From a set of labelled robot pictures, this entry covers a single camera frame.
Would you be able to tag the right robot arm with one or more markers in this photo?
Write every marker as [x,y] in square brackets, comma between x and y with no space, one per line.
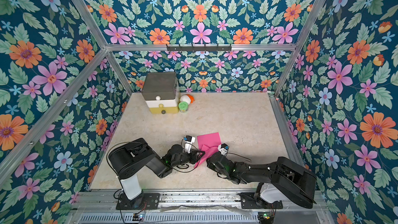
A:
[292,180]

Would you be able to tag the orange white plush toy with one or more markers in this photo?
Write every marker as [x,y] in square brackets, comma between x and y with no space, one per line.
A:
[189,99]

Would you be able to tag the pink square paper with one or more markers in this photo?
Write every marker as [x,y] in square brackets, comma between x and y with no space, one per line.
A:
[207,152]

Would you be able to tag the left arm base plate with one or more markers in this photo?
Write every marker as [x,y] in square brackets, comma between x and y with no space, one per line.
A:
[149,201]

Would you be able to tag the black hook rail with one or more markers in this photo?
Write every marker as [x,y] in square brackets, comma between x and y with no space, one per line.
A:
[194,48]

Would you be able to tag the green lidded can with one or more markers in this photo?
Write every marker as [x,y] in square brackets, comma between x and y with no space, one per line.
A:
[183,107]

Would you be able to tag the small drawer cabinet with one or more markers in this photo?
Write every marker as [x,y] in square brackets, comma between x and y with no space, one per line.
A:
[161,93]

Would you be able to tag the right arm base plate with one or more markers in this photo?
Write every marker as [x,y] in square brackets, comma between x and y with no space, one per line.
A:
[251,200]

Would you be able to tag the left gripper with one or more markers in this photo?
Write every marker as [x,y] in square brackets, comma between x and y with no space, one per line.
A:
[193,159]

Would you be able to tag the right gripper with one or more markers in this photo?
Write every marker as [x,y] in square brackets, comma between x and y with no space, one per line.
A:
[213,159]

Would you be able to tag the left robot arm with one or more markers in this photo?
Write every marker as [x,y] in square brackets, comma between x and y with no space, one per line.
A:
[127,159]

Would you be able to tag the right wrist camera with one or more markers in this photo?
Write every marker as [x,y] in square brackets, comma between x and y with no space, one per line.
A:
[223,149]

